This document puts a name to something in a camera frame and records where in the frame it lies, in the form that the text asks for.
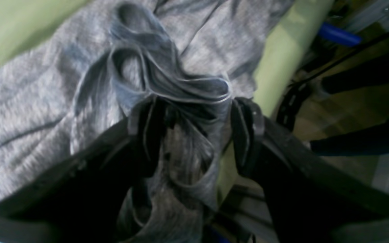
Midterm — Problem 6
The green table cloth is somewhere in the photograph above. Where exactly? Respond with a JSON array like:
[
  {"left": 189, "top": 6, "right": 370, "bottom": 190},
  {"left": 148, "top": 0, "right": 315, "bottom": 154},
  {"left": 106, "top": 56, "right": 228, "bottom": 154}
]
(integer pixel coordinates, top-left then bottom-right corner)
[{"left": 0, "top": 0, "right": 331, "bottom": 200}]

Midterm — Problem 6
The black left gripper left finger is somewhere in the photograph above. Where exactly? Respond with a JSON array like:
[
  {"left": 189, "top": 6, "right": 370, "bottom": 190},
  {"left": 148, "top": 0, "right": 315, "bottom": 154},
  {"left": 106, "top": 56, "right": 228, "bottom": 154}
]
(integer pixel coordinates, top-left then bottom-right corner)
[{"left": 0, "top": 98, "right": 166, "bottom": 243}]

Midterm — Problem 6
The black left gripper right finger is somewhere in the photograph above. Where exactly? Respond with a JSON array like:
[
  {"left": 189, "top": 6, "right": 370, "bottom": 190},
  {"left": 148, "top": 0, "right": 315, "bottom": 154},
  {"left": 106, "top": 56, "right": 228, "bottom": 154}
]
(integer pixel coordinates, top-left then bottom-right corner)
[{"left": 231, "top": 98, "right": 389, "bottom": 243}]

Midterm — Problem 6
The grey heathered long-sleeve shirt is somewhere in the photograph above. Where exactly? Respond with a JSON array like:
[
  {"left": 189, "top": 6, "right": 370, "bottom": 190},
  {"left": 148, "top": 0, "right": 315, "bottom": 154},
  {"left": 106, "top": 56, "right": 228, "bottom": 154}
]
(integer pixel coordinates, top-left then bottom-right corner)
[{"left": 0, "top": 0, "right": 294, "bottom": 243}]

